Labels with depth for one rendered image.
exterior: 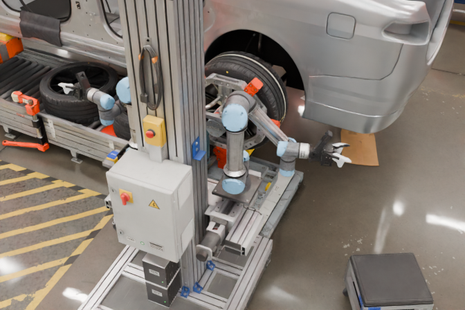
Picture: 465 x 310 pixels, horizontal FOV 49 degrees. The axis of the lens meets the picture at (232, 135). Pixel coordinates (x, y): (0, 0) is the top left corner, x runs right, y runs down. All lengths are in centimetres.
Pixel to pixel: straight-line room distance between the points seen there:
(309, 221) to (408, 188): 90
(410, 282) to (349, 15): 158
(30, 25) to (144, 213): 260
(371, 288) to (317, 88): 127
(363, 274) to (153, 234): 130
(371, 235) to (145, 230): 188
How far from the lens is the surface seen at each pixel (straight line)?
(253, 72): 322
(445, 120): 518
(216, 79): 320
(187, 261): 290
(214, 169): 386
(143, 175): 234
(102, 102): 285
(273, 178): 389
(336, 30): 315
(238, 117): 233
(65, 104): 431
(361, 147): 456
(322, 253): 365
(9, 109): 466
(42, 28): 455
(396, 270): 323
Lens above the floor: 278
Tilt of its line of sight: 38 degrees down
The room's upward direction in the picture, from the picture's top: 1 degrees clockwise
